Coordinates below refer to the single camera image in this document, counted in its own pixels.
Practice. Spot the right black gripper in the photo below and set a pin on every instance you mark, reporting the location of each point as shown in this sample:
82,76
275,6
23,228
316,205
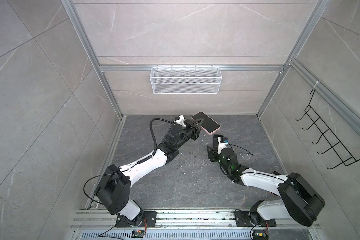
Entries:
213,154

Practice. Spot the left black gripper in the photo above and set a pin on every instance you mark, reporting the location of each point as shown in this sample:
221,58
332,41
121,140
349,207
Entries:
193,126

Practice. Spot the pink phone case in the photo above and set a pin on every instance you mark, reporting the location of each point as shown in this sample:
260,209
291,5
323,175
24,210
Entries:
211,131

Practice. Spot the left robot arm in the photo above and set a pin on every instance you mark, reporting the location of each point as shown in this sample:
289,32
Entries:
113,189

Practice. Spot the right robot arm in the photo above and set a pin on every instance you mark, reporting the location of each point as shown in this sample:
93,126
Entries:
297,198

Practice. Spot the white wire mesh basket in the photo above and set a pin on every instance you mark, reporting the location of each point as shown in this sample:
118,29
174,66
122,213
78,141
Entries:
185,80

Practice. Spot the black wire hook rack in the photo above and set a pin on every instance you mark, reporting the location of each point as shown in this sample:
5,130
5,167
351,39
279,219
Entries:
327,135

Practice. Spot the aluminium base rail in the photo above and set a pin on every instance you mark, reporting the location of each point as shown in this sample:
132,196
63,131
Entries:
198,224

